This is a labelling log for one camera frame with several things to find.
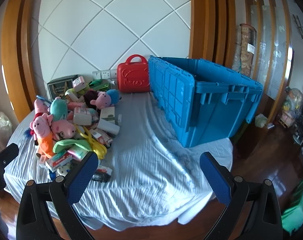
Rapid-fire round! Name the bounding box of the plush pig orange dress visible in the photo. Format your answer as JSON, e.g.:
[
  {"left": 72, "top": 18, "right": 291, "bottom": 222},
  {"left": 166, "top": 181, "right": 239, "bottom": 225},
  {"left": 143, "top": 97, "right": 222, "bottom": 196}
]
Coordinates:
[{"left": 29, "top": 112, "right": 54, "bottom": 159}]

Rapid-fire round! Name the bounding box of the plush pig blue shirt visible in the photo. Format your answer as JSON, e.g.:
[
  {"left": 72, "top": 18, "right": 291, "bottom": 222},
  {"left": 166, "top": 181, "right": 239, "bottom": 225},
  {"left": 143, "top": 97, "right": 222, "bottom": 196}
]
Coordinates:
[{"left": 90, "top": 89, "right": 122, "bottom": 109}]

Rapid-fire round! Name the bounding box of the red teal medicine box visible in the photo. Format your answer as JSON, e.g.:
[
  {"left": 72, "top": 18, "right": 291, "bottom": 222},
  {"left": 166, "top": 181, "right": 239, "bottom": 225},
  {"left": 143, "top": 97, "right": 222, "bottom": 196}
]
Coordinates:
[{"left": 45, "top": 154, "right": 73, "bottom": 173}]

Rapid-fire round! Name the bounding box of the pink tissue pack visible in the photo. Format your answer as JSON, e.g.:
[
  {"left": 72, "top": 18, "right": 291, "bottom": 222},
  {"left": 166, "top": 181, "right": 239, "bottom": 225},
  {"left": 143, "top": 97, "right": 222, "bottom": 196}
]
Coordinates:
[{"left": 74, "top": 107, "right": 99, "bottom": 125}]

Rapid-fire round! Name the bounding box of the black red small box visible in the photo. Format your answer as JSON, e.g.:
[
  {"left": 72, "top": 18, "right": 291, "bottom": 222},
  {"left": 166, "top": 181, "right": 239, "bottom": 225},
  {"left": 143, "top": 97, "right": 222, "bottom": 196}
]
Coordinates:
[{"left": 92, "top": 165, "right": 112, "bottom": 183}]

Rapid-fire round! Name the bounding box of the green flat pouch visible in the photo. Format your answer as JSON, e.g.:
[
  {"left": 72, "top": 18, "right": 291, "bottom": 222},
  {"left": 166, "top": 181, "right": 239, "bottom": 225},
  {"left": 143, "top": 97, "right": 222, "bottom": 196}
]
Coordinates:
[{"left": 89, "top": 79, "right": 109, "bottom": 92}]

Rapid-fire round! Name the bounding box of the plain white box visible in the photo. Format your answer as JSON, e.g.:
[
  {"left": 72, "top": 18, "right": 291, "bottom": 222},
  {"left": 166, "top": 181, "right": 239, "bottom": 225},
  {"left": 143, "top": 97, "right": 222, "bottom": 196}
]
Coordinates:
[{"left": 98, "top": 119, "right": 121, "bottom": 138}]

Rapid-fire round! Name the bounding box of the plush pig teal shirt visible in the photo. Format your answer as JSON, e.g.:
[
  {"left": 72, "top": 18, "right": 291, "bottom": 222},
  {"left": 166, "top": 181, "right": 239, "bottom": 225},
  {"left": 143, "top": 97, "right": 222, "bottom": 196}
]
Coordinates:
[{"left": 50, "top": 97, "right": 77, "bottom": 140}]

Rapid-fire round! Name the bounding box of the pile of bagged clutter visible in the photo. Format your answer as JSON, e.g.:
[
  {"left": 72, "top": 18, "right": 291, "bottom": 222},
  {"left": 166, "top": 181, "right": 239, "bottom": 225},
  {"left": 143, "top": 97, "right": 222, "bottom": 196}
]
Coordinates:
[{"left": 279, "top": 80, "right": 303, "bottom": 148}]

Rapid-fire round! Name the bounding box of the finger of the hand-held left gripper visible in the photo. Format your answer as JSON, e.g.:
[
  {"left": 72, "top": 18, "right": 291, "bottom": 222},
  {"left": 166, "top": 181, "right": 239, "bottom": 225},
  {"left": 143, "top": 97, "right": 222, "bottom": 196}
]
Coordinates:
[{"left": 0, "top": 143, "right": 19, "bottom": 165}]

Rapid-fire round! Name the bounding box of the plush pig red dress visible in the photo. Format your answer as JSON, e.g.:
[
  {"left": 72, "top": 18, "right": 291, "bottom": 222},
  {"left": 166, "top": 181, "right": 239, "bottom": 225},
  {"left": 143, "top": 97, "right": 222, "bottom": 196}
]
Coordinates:
[{"left": 33, "top": 97, "right": 52, "bottom": 120}]

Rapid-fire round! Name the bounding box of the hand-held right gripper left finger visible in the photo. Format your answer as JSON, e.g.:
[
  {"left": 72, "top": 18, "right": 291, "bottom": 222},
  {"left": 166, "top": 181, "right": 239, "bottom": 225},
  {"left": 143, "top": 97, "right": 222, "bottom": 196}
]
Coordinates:
[{"left": 16, "top": 152, "right": 99, "bottom": 240}]

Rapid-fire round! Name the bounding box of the small red white box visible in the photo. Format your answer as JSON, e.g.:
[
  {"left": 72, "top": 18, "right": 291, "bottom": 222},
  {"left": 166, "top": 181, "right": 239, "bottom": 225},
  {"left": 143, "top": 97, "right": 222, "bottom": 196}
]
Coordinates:
[{"left": 90, "top": 129, "right": 114, "bottom": 148}]

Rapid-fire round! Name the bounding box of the dark brown plush toy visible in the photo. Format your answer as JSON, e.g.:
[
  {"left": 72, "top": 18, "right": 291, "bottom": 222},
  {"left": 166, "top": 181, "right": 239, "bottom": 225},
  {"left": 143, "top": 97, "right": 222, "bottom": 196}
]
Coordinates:
[{"left": 84, "top": 90, "right": 99, "bottom": 103}]

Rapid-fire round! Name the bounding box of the pink white soft pack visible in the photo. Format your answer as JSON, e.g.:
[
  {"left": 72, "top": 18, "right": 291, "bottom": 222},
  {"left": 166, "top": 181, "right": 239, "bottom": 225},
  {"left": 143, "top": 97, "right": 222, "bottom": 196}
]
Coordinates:
[{"left": 67, "top": 148, "right": 88, "bottom": 161}]

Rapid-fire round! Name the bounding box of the light green cloth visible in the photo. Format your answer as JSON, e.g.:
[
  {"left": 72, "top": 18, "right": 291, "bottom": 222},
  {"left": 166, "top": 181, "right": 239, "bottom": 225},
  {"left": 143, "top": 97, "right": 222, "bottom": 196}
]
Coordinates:
[{"left": 53, "top": 139, "right": 92, "bottom": 153}]

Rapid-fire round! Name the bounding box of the white wall socket panel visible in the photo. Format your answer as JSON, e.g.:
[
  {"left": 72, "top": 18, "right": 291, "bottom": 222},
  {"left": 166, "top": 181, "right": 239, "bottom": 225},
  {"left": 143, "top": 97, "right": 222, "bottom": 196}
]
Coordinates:
[{"left": 92, "top": 69, "right": 118, "bottom": 80}]

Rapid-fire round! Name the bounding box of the pink wipes pack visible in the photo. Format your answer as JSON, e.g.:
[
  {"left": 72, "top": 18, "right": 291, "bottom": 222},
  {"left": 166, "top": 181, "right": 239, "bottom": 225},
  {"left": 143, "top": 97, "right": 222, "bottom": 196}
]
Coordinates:
[{"left": 67, "top": 101, "right": 86, "bottom": 109}]

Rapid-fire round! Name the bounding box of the rolled patterned carpet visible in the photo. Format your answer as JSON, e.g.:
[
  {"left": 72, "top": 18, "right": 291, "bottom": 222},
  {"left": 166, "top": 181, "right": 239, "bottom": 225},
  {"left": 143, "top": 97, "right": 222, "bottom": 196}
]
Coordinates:
[{"left": 233, "top": 24, "right": 257, "bottom": 77}]

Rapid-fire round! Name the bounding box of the grey sheet covered desktop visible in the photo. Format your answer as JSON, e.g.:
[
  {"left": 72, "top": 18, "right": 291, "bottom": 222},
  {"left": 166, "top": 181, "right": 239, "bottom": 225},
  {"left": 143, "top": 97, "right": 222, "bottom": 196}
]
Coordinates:
[{"left": 3, "top": 90, "right": 233, "bottom": 232}]

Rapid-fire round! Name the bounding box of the white dotted fabric toy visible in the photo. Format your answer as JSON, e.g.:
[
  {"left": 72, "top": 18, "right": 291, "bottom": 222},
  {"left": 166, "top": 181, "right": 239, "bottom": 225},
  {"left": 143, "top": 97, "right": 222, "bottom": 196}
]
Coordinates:
[{"left": 50, "top": 164, "right": 72, "bottom": 180}]

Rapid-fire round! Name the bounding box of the white green floor bag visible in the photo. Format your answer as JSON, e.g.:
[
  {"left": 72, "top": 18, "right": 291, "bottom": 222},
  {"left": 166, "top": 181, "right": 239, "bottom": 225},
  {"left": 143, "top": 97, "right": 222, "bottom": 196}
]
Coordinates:
[{"left": 254, "top": 114, "right": 269, "bottom": 128}]

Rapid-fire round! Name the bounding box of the white plastic bag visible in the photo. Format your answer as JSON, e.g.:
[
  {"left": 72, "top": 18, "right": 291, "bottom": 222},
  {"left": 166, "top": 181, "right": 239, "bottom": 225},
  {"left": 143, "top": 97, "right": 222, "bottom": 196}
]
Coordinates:
[{"left": 0, "top": 111, "right": 13, "bottom": 137}]

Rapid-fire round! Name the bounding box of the white box green print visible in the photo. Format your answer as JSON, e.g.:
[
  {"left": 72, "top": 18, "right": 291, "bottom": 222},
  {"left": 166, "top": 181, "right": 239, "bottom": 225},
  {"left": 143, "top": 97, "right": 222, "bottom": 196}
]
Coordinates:
[{"left": 100, "top": 106, "right": 117, "bottom": 125}]

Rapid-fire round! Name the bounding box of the green fabric bag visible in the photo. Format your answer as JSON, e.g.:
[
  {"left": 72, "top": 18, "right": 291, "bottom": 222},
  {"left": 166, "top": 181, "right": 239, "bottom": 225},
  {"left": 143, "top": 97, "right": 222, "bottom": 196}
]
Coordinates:
[{"left": 281, "top": 171, "right": 303, "bottom": 235}]

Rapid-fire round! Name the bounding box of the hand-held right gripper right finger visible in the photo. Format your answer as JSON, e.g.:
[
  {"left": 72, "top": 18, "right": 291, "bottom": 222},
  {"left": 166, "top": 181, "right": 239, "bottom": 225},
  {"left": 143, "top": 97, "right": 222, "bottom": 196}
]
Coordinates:
[{"left": 199, "top": 152, "right": 283, "bottom": 240}]

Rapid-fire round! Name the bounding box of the wooden lattice screen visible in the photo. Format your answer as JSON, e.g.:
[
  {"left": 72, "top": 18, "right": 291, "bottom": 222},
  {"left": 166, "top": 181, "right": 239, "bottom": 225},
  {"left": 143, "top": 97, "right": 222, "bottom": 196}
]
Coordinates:
[{"left": 241, "top": 0, "right": 292, "bottom": 120}]

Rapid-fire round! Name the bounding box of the small pink box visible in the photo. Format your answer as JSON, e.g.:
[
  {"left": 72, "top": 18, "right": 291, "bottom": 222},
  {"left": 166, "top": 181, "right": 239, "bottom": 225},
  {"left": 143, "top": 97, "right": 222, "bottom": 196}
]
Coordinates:
[{"left": 72, "top": 77, "right": 86, "bottom": 92}]

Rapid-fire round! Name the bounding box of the dark gift box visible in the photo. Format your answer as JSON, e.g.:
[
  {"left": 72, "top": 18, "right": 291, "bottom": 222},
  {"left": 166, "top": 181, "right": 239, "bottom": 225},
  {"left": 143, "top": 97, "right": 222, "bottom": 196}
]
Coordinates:
[{"left": 47, "top": 75, "right": 83, "bottom": 100}]

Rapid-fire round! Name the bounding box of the red toy suitcase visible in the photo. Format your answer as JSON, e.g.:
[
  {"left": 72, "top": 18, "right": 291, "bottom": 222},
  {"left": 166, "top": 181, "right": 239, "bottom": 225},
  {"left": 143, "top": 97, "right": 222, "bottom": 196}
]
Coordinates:
[{"left": 117, "top": 54, "right": 152, "bottom": 93}]

